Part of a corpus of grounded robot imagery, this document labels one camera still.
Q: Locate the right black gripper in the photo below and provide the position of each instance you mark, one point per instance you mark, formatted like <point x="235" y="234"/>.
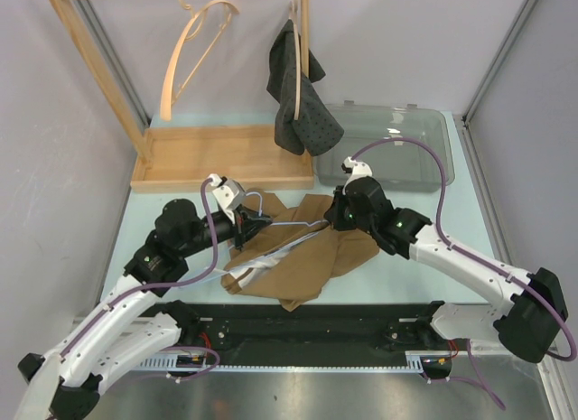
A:
<point x="333" y="213"/>

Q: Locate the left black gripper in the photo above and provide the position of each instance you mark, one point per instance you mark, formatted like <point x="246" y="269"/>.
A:
<point x="247" y="226"/>

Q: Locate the blue wire hanger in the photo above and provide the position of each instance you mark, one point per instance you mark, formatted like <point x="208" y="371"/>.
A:
<point x="215" y="273"/>

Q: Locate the tan cloth garment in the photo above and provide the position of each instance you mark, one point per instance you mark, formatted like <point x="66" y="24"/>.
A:
<point x="293" y="264"/>

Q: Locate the dark grey dotted skirt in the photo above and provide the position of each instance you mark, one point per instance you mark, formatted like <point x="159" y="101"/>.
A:
<point x="303" y="124"/>

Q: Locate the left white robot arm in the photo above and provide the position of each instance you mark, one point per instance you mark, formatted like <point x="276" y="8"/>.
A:
<point x="67" y="381"/>

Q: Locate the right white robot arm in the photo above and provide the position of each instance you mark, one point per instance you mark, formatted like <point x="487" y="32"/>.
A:
<point x="526" y="310"/>

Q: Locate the light wooden hanger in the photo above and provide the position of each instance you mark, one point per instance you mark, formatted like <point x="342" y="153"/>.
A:
<point x="183" y="66"/>

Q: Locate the clear plastic bin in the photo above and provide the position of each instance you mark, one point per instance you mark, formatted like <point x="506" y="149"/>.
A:
<point x="400" y="166"/>

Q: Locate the wooden clothes rack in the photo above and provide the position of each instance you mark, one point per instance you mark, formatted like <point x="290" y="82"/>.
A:
<point x="178" y="158"/>

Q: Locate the white rounded object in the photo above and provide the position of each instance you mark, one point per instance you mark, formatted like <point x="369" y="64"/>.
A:
<point x="42" y="375"/>

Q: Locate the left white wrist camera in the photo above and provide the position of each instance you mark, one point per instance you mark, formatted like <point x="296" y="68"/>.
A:
<point x="228" y="194"/>

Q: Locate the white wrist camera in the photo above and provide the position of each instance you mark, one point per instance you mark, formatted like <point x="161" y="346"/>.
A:
<point x="228" y="194"/>
<point x="354" y="170"/>

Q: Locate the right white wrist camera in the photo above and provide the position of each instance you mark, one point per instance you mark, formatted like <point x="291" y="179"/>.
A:
<point x="354" y="170"/>

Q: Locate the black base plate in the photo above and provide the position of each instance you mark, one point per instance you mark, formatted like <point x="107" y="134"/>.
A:
<point x="316" y="335"/>

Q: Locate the white slotted cable duct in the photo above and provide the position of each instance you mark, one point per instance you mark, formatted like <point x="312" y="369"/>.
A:
<point x="188" y="364"/>

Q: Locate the right aluminium frame post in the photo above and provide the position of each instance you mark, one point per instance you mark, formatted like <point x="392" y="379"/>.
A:
<point x="506" y="46"/>

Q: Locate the aluminium frame post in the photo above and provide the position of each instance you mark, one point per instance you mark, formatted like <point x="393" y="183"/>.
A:
<point x="98" y="33"/>
<point x="506" y="46"/>

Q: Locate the left aluminium frame post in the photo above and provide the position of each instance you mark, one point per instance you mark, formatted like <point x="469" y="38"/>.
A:
<point x="98" y="33"/>

